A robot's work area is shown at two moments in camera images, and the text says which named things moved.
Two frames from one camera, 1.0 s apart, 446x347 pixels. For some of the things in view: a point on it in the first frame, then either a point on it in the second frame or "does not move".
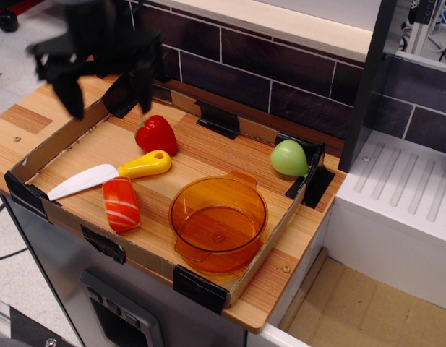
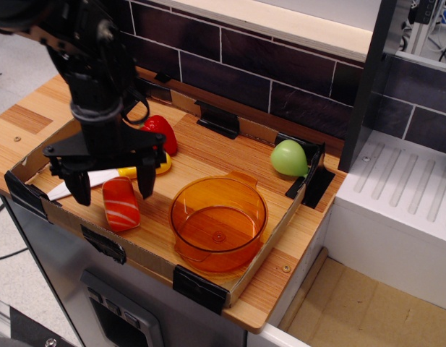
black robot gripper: [104, 49] → [106, 144]
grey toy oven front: [112, 304] does not move
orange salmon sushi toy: [121, 204] does not move
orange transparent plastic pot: [218, 223] does not move
